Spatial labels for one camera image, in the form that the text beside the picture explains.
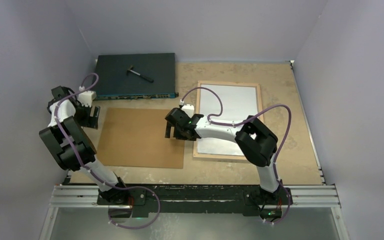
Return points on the wooden picture frame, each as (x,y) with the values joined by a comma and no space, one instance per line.
(261,99)

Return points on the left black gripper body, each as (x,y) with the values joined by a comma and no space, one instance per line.
(82,114)

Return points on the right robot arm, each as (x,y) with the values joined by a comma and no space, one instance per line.
(257,142)

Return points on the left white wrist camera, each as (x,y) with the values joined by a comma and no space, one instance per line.
(86,97)

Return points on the aluminium extrusion rail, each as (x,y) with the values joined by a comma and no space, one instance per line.
(303,196)

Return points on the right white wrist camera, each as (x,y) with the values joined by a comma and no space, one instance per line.
(189,109)

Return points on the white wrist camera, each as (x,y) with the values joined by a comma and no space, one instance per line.
(86,97)
(189,109)

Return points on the dark network switch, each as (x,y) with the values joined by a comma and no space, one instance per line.
(114,84)

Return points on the printed photo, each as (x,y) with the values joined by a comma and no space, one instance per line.
(231,99)

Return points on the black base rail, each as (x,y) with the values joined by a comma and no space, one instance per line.
(247,200)

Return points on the small black hammer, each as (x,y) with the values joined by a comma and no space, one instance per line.
(142,76)

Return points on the brown backing board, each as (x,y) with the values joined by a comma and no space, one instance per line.
(135,137)

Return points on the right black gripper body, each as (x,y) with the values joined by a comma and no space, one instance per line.
(179,134)

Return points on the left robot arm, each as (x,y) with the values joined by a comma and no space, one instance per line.
(71,148)

